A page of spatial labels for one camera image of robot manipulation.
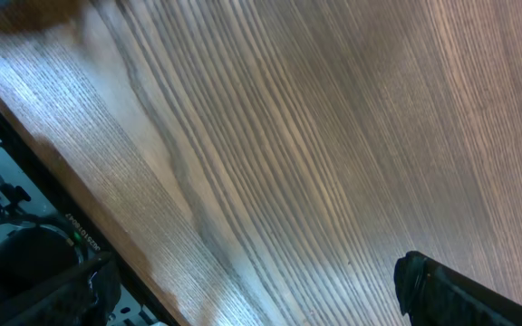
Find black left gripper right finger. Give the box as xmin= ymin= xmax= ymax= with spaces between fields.
xmin=393 ymin=251 xmax=522 ymax=326

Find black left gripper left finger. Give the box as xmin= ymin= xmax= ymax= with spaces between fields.
xmin=0 ymin=252 xmax=121 ymax=326

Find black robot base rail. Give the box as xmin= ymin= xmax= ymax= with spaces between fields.
xmin=0 ymin=112 xmax=175 ymax=325

